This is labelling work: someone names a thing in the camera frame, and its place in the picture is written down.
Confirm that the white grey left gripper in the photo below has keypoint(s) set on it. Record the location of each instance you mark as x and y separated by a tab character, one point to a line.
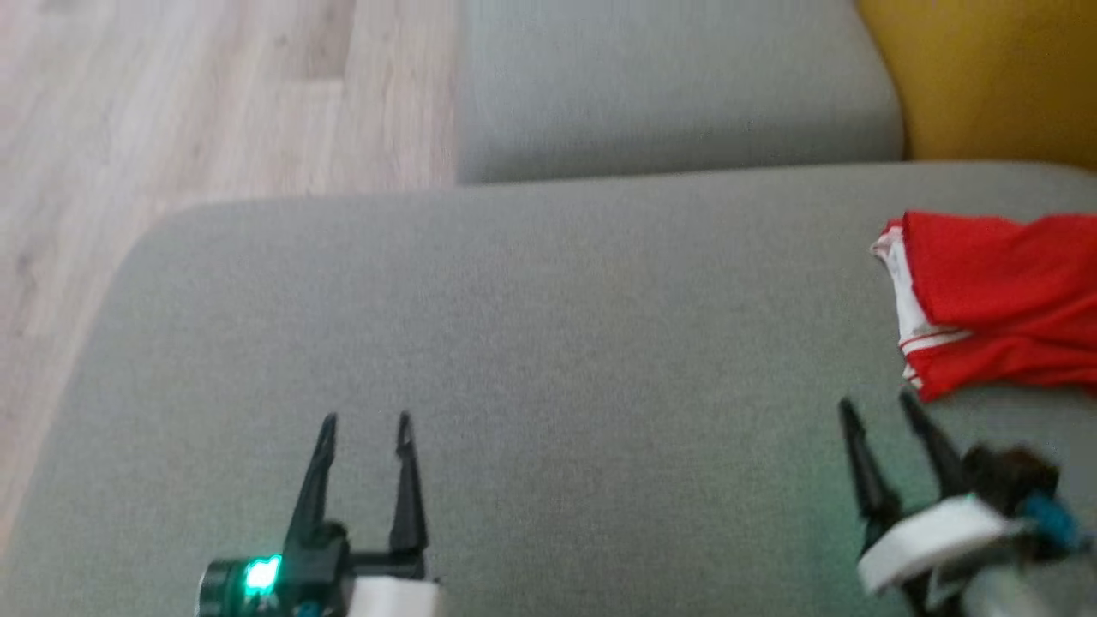
317	578

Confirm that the red shorts with white stripes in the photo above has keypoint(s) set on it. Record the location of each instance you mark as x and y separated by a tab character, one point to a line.
1003	291

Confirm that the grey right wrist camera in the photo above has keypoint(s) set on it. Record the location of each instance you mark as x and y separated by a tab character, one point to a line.
1016	476

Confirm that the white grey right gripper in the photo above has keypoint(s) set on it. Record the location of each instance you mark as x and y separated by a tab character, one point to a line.
934	540

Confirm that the large grey sofa chaise cushion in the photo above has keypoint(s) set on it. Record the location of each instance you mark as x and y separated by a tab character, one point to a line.
557	343

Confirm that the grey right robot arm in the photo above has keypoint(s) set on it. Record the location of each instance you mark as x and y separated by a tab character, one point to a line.
1028	591

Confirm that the grey sofa seat cushion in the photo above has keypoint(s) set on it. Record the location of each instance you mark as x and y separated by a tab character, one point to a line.
668	77

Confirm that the yellow sofa back cushion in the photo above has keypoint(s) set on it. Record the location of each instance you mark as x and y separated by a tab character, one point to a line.
994	68

